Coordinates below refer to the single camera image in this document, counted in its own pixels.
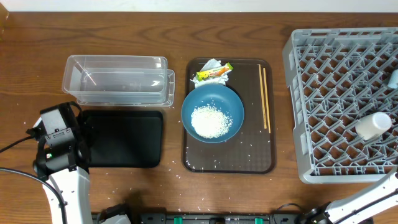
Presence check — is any dark blue bowl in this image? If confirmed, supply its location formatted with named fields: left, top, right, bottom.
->
left=181, top=84, right=244, bottom=144

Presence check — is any crumpled white tissue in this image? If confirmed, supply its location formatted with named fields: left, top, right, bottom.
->
left=190, top=58, right=233, bottom=88

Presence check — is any light blue small bowl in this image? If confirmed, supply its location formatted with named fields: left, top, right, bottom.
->
left=387, top=69, right=398, bottom=89

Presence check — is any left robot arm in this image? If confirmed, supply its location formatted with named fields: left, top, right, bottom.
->
left=26, top=101, right=92, bottom=224

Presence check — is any black left cable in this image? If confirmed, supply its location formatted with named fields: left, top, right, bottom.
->
left=0, top=135, right=68, bottom=224

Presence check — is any brown serving tray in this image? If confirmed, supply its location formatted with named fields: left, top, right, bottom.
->
left=182, top=58, right=276, bottom=174

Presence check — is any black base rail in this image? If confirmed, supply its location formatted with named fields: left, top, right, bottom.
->
left=91, top=204, right=298, bottom=224

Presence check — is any black tray bin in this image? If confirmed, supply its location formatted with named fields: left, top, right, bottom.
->
left=81, top=110, right=163, bottom=168

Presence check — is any grey dishwasher rack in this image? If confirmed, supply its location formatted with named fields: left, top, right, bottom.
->
left=282, top=27, right=397, bottom=184

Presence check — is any white rice pile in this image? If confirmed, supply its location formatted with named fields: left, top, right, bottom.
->
left=191, top=105, right=233, bottom=139

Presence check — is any right wooden chopstick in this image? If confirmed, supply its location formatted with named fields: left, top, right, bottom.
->
left=263, top=67, right=271, bottom=134

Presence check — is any white cup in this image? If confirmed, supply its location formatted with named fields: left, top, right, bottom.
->
left=355, top=112, right=392, bottom=140

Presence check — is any wooden chopstick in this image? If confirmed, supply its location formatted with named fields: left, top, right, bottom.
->
left=263, top=67, right=271, bottom=134
left=258, top=64, right=267, bottom=129

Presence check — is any left wooden chopstick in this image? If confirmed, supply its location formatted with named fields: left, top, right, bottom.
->
left=258, top=64, right=267, bottom=129

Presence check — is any clear plastic bin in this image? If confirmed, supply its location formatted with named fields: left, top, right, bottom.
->
left=62, top=55, right=175, bottom=107

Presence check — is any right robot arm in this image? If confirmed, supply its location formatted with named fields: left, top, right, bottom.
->
left=295, top=167, right=397, bottom=224

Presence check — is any yellow green snack wrapper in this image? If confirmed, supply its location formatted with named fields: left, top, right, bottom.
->
left=196, top=63, right=233, bottom=81

